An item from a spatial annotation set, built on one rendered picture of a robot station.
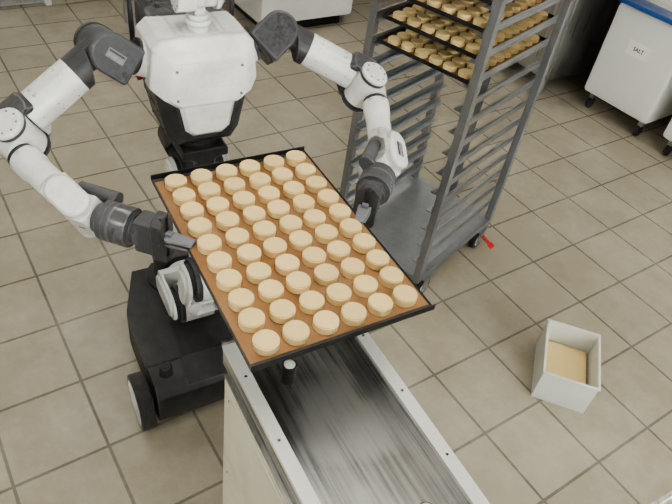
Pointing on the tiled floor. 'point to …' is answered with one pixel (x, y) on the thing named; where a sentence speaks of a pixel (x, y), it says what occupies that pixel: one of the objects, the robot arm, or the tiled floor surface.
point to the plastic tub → (567, 366)
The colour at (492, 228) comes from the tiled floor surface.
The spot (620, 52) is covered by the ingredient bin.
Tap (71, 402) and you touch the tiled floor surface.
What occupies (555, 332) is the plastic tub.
